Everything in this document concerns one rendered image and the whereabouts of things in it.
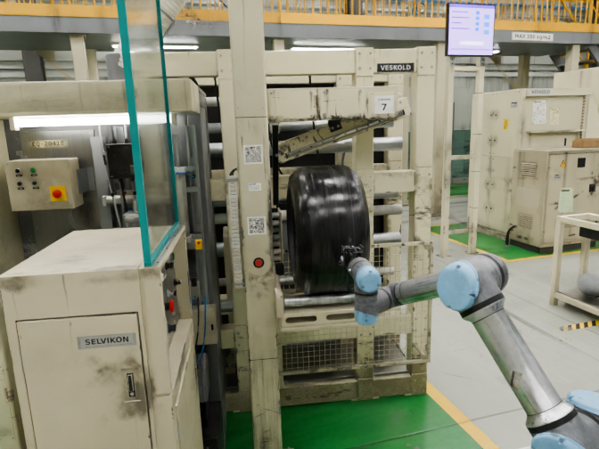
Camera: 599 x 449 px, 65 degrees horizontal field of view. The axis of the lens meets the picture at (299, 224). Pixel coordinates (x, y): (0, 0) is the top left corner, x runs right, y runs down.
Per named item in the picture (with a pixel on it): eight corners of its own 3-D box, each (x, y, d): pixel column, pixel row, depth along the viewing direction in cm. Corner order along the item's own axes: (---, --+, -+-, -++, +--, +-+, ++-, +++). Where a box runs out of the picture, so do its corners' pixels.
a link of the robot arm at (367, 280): (357, 297, 143) (357, 270, 141) (349, 285, 154) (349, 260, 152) (382, 295, 144) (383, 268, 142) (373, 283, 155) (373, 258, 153)
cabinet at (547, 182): (540, 255, 564) (548, 151, 538) (507, 244, 619) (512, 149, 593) (600, 247, 589) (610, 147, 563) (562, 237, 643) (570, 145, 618)
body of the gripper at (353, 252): (361, 243, 169) (369, 252, 157) (361, 266, 170) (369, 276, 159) (340, 244, 168) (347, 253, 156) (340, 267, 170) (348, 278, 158)
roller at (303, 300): (282, 308, 195) (282, 306, 191) (281, 297, 197) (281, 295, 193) (363, 302, 199) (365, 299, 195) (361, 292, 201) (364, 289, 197)
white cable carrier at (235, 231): (234, 288, 197) (227, 175, 187) (234, 284, 202) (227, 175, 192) (244, 287, 198) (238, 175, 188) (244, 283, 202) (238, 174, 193)
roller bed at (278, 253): (244, 272, 236) (242, 214, 230) (244, 264, 250) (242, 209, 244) (283, 269, 238) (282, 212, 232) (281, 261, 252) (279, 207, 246)
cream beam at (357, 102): (267, 122, 209) (266, 88, 206) (265, 123, 233) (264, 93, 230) (398, 118, 216) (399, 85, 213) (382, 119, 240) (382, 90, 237)
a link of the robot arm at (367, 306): (389, 319, 153) (390, 287, 151) (366, 329, 146) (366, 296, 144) (372, 312, 159) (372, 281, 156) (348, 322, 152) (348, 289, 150)
